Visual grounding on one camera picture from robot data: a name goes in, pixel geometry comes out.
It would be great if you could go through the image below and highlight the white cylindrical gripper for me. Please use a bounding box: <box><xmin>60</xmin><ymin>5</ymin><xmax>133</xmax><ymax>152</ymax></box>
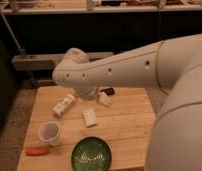
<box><xmin>74</xmin><ymin>86</ymin><xmax>111</xmax><ymax>108</ymax></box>

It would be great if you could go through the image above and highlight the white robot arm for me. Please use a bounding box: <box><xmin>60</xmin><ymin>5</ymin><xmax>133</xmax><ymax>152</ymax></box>
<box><xmin>52</xmin><ymin>33</ymin><xmax>202</xmax><ymax>171</ymax></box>

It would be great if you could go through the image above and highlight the small dark object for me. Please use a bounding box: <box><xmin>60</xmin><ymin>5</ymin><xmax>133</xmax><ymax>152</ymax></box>
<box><xmin>101</xmin><ymin>87</ymin><xmax>115</xmax><ymax>96</ymax></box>

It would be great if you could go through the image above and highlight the wooden table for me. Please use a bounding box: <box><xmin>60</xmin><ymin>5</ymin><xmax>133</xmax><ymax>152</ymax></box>
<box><xmin>17</xmin><ymin>86</ymin><xmax>155</xmax><ymax>171</ymax></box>

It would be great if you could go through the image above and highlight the white rectangular carton box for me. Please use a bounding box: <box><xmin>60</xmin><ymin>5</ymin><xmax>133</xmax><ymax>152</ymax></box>
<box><xmin>52</xmin><ymin>94</ymin><xmax>76</xmax><ymax>117</ymax></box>

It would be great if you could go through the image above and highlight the green patterned bowl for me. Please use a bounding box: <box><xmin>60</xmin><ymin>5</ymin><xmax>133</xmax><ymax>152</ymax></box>
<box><xmin>71</xmin><ymin>137</ymin><xmax>112</xmax><ymax>171</ymax></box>

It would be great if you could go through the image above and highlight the white plastic cup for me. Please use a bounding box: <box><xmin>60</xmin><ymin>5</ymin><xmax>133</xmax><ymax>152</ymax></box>
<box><xmin>38</xmin><ymin>122</ymin><xmax>60</xmax><ymax>147</ymax></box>

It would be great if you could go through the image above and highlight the metal pole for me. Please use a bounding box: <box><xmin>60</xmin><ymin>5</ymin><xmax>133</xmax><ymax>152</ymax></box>
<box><xmin>0</xmin><ymin>8</ymin><xmax>36</xmax><ymax>88</ymax></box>

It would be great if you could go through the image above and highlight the orange carrot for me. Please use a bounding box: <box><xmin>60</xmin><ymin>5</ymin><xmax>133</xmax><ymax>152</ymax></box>
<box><xmin>25</xmin><ymin>147</ymin><xmax>50</xmax><ymax>156</ymax></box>

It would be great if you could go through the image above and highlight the upper shelf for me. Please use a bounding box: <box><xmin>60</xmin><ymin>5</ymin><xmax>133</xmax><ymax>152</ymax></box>
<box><xmin>0</xmin><ymin>0</ymin><xmax>202</xmax><ymax>14</ymax></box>

